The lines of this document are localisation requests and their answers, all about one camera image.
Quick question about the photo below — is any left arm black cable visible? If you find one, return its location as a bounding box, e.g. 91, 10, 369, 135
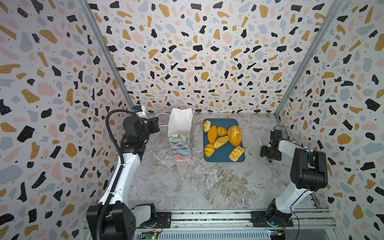
95, 109, 136, 240

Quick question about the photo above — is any floral paper bag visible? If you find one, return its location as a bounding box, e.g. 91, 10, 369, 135
156, 108, 195, 161

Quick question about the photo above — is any braided pastry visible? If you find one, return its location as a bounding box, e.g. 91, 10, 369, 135
229, 146, 244, 162

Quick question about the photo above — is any striped croissant bun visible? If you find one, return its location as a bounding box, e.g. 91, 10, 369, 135
204, 144, 216, 158

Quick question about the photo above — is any small ridged bun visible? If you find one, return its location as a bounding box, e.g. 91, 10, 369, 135
217, 127, 228, 137

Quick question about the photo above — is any orange oval bread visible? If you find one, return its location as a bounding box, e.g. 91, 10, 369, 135
207, 126, 217, 144

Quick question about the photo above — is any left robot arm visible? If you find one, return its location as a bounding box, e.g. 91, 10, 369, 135
86, 114, 160, 240

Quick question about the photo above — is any small crusty bread piece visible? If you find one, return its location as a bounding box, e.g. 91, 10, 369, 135
203, 120, 211, 133

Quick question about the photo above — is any large round bread loaf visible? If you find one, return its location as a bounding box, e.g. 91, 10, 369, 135
227, 126, 243, 147

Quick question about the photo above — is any teal tray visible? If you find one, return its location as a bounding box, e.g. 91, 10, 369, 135
203, 119, 245, 163

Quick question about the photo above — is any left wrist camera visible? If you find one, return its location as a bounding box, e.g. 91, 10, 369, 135
132, 105, 147, 119

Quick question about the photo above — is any long bread roll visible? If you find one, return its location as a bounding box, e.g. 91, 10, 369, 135
213, 136, 229, 149

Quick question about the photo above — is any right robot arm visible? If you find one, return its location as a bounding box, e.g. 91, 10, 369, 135
260, 130, 328, 227

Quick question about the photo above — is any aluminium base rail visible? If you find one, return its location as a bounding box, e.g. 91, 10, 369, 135
132, 209, 343, 240

